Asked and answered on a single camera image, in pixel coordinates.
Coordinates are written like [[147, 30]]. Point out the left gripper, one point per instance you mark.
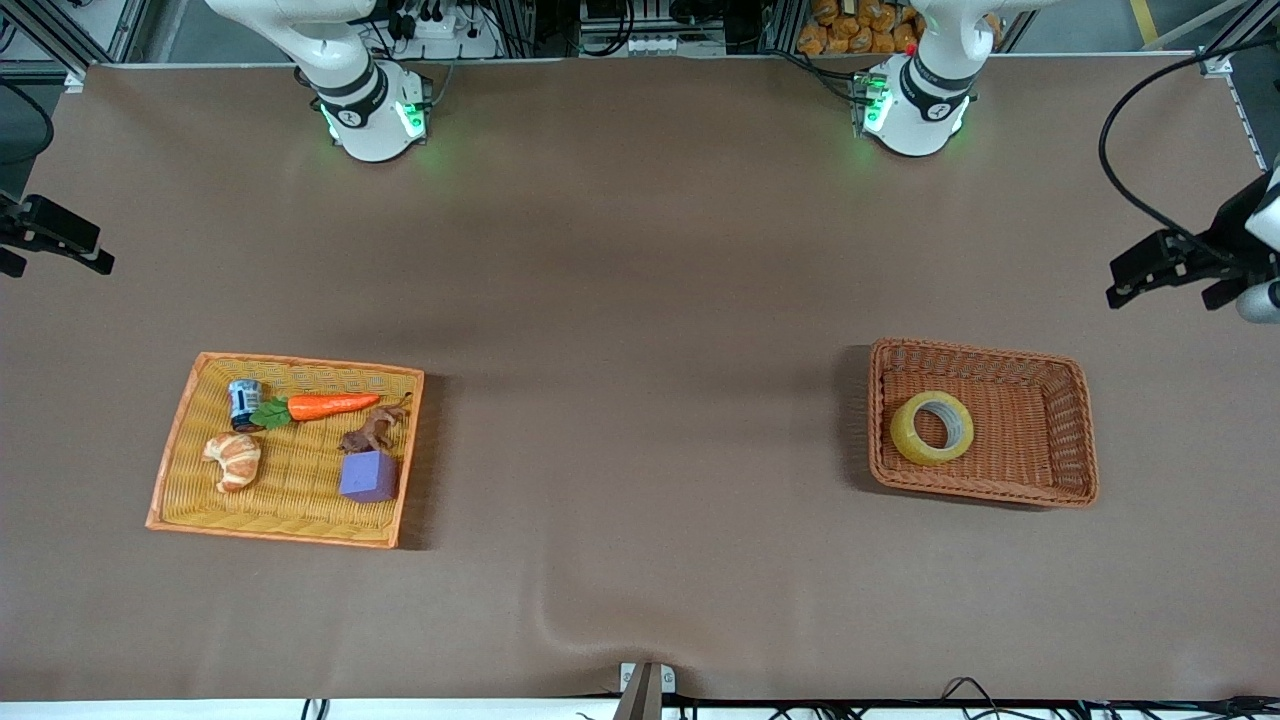
[[1234, 226]]

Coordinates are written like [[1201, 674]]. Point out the yellow packing tape roll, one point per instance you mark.
[[903, 440]]

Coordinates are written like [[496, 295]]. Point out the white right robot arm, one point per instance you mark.
[[370, 120]]

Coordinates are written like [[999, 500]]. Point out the brown wicker basket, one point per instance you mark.
[[1030, 440]]

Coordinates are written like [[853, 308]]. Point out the small blue white can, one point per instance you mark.
[[244, 402]]

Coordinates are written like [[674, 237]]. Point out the toy croissant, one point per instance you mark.
[[235, 462]]

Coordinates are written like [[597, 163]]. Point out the orange toy carrot green leaves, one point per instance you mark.
[[335, 405]]

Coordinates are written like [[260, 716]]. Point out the brown toy lion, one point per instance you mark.
[[372, 432]]

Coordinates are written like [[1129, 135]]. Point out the yellow wicker basket orange rim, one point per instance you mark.
[[300, 520]]

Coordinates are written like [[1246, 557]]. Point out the purple foam cube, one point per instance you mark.
[[368, 477]]

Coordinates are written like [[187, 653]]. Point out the bag of orange bread rolls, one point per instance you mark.
[[850, 30]]

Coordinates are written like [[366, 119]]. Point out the white power strip with plugs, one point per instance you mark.
[[450, 40]]

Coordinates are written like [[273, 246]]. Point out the white table edge strip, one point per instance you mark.
[[150, 711]]

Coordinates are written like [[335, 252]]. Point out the brown table cover sheet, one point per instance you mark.
[[640, 350]]

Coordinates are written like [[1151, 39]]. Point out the small white socket strip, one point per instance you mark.
[[650, 45]]

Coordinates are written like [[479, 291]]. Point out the aluminium frame rail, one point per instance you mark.
[[1218, 66], [62, 50]]

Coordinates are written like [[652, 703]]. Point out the metal table edge bracket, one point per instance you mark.
[[645, 695]]

